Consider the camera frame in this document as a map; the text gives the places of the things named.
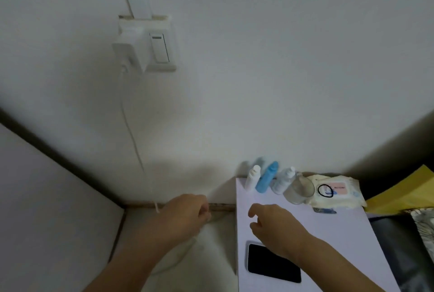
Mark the person's left hand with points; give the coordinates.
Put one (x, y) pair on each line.
(181, 215)

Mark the person's right hand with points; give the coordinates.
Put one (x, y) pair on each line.
(279, 230)

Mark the person's left fingers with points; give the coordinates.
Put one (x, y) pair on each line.
(205, 212)

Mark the person's right thumb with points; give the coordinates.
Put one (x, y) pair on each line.
(256, 227)

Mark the person's right forearm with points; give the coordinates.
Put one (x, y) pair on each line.
(329, 268)

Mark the person's left forearm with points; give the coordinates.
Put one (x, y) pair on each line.
(132, 264)

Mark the black smartphone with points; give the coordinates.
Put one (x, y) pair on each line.
(273, 264)

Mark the small white bottle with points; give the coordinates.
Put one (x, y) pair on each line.
(252, 178)

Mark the blue plastic bottle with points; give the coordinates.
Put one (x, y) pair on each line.
(267, 177)

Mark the clear bottle with white cap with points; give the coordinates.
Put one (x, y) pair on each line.
(283, 181)

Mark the clear drinking glass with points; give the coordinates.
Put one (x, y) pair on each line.
(299, 189)

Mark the small nail clipper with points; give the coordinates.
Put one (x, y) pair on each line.
(324, 210)

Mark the wet wipes pack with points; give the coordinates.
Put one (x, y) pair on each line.
(342, 197)

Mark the black fabric bag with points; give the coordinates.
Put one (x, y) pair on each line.
(400, 251)

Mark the yellow paper bag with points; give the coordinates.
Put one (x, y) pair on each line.
(403, 193)

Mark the black and white patterned cloth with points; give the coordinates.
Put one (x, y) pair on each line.
(425, 227)

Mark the white charger adapter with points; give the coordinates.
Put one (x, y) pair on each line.
(130, 49)

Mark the white wall switch plate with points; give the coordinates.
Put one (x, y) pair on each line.
(162, 46)

